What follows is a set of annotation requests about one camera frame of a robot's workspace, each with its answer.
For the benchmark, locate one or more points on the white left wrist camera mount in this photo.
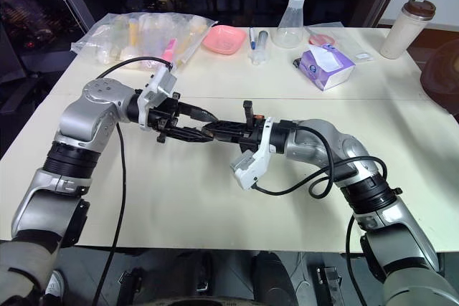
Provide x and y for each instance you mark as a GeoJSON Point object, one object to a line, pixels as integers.
{"type": "Point", "coordinates": [157, 87]}

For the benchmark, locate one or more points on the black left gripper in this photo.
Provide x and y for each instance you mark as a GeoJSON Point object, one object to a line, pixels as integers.
{"type": "Point", "coordinates": [163, 116]}

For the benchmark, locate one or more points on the cream cup with brown lid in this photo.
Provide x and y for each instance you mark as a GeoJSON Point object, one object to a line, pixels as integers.
{"type": "Point", "coordinates": [401, 30]}

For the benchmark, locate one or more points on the clear plastic syringe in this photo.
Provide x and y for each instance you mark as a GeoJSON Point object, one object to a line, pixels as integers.
{"type": "Point", "coordinates": [261, 48]}

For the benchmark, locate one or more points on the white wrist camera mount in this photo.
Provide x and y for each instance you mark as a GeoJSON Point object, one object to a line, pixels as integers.
{"type": "Point", "coordinates": [157, 87]}
{"type": "Point", "coordinates": [256, 162]}

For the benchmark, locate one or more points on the white shoe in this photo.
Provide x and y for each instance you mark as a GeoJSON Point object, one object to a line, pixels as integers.
{"type": "Point", "coordinates": [54, 286]}

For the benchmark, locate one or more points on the blue and white pen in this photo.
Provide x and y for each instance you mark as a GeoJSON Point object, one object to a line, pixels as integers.
{"type": "Point", "coordinates": [252, 39]}

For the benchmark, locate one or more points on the black bracket under table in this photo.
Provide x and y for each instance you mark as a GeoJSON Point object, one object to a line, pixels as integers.
{"type": "Point", "coordinates": [131, 286]}
{"type": "Point", "coordinates": [330, 284]}

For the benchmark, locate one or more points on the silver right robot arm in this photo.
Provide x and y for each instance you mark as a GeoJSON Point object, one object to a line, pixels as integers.
{"type": "Point", "coordinates": [322, 141]}

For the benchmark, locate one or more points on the small white flat packet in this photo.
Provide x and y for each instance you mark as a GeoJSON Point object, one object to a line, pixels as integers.
{"type": "Point", "coordinates": [363, 56]}

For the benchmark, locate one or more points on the dark brown round object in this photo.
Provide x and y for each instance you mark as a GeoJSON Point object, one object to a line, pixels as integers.
{"type": "Point", "coordinates": [443, 76]}

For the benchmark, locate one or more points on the pink plastic bowl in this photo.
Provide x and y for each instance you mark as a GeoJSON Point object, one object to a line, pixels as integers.
{"type": "Point", "coordinates": [224, 39]}

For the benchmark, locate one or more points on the dark rounded shape under table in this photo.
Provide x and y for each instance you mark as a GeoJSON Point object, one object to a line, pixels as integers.
{"type": "Point", "coordinates": [272, 281]}

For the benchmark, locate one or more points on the small black clip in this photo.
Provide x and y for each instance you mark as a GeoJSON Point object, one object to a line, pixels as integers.
{"type": "Point", "coordinates": [296, 62]}

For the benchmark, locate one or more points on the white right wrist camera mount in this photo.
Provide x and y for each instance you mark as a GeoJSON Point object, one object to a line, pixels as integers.
{"type": "Point", "coordinates": [256, 162]}

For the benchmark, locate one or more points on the petri dish with pink content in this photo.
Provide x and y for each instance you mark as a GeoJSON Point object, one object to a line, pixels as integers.
{"type": "Point", "coordinates": [321, 38]}

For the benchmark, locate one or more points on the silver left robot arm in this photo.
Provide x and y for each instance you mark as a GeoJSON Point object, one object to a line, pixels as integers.
{"type": "Point", "coordinates": [89, 112]}

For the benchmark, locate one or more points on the clear bag of small bottles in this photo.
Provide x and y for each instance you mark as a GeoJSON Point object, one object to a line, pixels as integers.
{"type": "Point", "coordinates": [143, 37]}

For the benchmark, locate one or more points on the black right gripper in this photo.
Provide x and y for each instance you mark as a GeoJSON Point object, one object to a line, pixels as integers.
{"type": "Point", "coordinates": [254, 130]}

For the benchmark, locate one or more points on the purple tissue pack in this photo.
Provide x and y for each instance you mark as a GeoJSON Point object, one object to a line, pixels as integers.
{"type": "Point", "coordinates": [328, 66]}

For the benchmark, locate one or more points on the clear conical flask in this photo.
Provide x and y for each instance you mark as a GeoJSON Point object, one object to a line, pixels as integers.
{"type": "Point", "coordinates": [290, 30]}

